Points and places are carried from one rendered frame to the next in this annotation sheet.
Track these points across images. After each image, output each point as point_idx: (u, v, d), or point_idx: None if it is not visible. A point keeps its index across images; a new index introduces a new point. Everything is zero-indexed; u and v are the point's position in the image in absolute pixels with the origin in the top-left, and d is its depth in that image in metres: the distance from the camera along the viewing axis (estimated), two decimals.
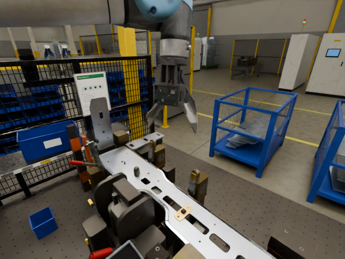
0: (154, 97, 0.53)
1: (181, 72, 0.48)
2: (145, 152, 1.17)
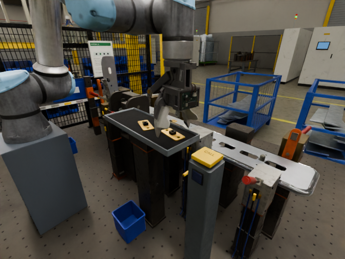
0: (157, 106, 0.47)
1: None
2: None
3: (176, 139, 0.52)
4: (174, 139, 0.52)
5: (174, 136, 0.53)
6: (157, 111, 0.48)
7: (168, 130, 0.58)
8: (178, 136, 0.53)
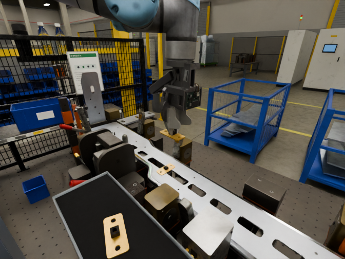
0: (163, 110, 0.48)
1: None
2: (135, 127, 1.22)
3: (177, 139, 0.52)
4: (175, 139, 0.52)
5: (174, 136, 0.53)
6: (165, 114, 0.49)
7: (166, 130, 0.58)
8: (178, 136, 0.54)
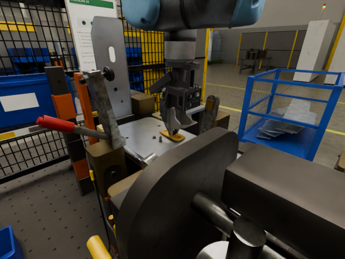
0: (163, 111, 0.48)
1: None
2: (188, 127, 0.67)
3: (177, 139, 0.52)
4: (175, 139, 0.52)
5: (174, 136, 0.53)
6: (165, 114, 0.49)
7: (166, 130, 0.58)
8: (178, 136, 0.54)
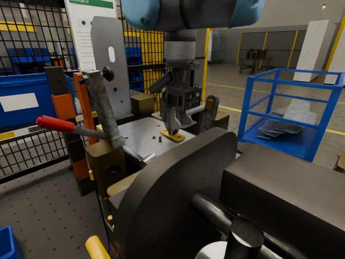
0: (163, 111, 0.48)
1: None
2: (187, 127, 0.67)
3: (177, 139, 0.52)
4: (175, 139, 0.52)
5: (174, 136, 0.53)
6: (164, 114, 0.49)
7: (166, 130, 0.58)
8: (178, 136, 0.54)
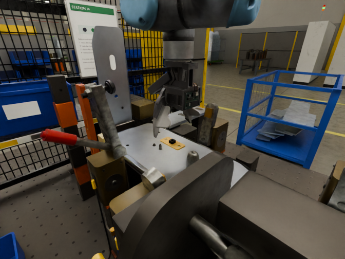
0: (158, 104, 0.46)
1: None
2: (187, 133, 0.68)
3: (177, 148, 0.53)
4: (175, 148, 0.53)
5: (174, 145, 0.54)
6: (158, 110, 0.47)
7: (167, 139, 0.59)
8: (178, 145, 0.55)
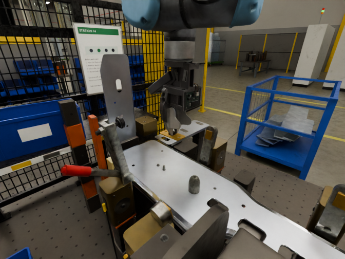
0: (163, 111, 0.48)
1: None
2: (188, 150, 0.72)
3: (177, 138, 0.52)
4: (175, 139, 0.52)
5: (174, 136, 0.53)
6: (164, 114, 0.49)
7: (166, 131, 0.58)
8: (178, 136, 0.54)
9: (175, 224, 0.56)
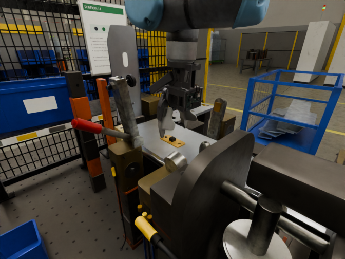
0: (160, 107, 0.47)
1: None
2: (195, 127, 0.71)
3: (177, 145, 0.53)
4: (175, 146, 0.53)
5: (175, 143, 0.54)
6: (161, 112, 0.48)
7: (167, 136, 0.59)
8: (178, 143, 0.55)
9: None
